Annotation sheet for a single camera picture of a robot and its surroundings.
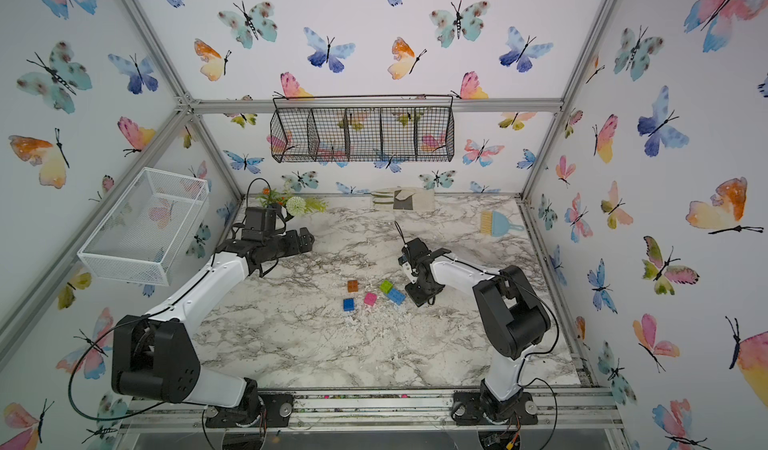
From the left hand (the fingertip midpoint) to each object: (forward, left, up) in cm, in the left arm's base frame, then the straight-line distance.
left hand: (303, 237), depth 88 cm
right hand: (-11, -36, -15) cm, 40 cm away
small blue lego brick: (-14, -12, -15) cm, 24 cm away
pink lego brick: (-13, -19, -15) cm, 27 cm away
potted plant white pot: (+13, +5, 0) cm, 13 cm away
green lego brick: (-9, -24, -13) cm, 29 cm away
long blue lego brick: (-12, -27, -15) cm, 33 cm away
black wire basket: (+33, -17, +15) cm, 40 cm away
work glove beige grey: (+30, -32, -15) cm, 46 cm away
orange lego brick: (-8, -13, -15) cm, 21 cm away
